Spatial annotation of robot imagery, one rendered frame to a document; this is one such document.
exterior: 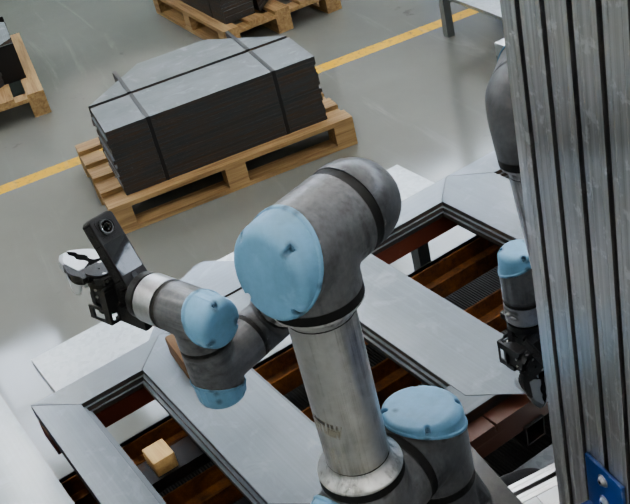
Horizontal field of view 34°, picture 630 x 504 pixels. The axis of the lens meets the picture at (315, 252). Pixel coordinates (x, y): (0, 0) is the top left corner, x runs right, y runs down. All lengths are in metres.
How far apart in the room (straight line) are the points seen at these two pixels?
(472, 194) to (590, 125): 1.70
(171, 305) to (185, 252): 3.01
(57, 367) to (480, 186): 1.18
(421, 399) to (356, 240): 0.39
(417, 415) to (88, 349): 1.41
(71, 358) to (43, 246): 2.20
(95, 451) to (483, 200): 1.15
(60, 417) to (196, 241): 2.23
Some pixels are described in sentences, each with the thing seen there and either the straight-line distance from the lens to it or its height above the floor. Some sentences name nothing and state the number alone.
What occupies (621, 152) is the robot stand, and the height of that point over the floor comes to 1.75.
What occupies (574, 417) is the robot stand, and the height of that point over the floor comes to 1.32.
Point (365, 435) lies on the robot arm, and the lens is 1.32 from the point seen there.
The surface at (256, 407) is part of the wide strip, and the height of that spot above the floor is 0.85.
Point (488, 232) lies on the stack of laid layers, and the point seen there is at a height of 0.83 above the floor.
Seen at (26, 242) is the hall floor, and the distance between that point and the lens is 4.98.
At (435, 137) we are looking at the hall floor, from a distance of 4.86.
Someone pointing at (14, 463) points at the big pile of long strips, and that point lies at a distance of 2.32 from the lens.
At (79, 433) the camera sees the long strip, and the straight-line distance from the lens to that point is 2.31.
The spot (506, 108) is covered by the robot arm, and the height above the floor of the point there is 1.56.
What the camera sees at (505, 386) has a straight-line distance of 2.12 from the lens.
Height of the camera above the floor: 2.25
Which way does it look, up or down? 32 degrees down
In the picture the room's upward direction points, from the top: 14 degrees counter-clockwise
